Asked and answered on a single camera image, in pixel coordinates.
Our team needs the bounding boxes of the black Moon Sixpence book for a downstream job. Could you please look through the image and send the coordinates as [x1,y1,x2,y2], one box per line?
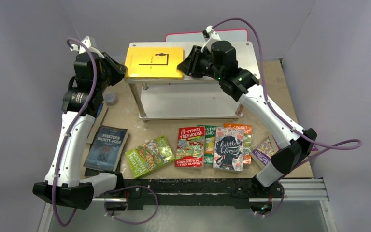
[84,164,120,178]

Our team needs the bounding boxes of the small clear plastic cup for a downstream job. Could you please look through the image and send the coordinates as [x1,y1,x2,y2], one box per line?
[103,92,117,106]

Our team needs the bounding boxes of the yellow book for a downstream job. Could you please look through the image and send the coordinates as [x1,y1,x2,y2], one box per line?
[125,47,184,79]

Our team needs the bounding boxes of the dark green Treehouse book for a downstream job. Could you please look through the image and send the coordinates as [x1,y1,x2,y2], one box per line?
[199,125,217,166]

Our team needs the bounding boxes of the purple Treehouse book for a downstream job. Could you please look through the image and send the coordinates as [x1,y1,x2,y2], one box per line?
[250,137,275,169]

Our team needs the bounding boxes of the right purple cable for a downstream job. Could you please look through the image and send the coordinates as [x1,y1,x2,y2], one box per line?
[213,17,363,170]

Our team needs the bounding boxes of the Nineteen Eighty-Four blue book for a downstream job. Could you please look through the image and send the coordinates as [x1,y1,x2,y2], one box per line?
[84,126,129,171]

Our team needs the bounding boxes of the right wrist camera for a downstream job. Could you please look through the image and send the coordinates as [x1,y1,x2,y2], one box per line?
[201,25,221,52]

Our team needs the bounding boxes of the green 65-Storey Treehouse book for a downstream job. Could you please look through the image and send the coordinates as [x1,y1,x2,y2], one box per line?
[125,136,175,179]

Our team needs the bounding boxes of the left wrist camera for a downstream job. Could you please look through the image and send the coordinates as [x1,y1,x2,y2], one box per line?
[67,36,104,58]

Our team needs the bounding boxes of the black aluminium base frame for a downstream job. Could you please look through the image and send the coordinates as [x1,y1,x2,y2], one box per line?
[44,178,328,212]

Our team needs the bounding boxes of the red 13-Storey Treehouse book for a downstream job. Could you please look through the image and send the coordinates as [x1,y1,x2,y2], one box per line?
[174,126,205,168]

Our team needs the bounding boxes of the white two-tier metal shelf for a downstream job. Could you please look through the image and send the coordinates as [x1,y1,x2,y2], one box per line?
[123,41,261,123]

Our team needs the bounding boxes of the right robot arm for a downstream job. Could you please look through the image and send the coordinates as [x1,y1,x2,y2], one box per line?
[177,41,317,197]

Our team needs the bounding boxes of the orange Treehouse book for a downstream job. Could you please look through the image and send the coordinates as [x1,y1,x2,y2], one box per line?
[224,123,252,166]

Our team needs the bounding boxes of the Jane Eyre book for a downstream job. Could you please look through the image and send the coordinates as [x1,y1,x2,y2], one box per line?
[86,103,108,144]

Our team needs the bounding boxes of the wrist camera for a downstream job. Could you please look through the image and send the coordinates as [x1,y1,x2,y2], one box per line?
[67,36,104,58]
[201,25,221,52]

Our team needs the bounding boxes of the Little Women book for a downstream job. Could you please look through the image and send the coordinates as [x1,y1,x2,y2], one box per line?
[213,127,244,172]

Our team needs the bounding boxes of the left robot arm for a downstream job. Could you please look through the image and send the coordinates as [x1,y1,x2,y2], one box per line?
[32,52,127,210]

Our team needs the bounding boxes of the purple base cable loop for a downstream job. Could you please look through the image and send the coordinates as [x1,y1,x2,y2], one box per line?
[104,185,159,225]

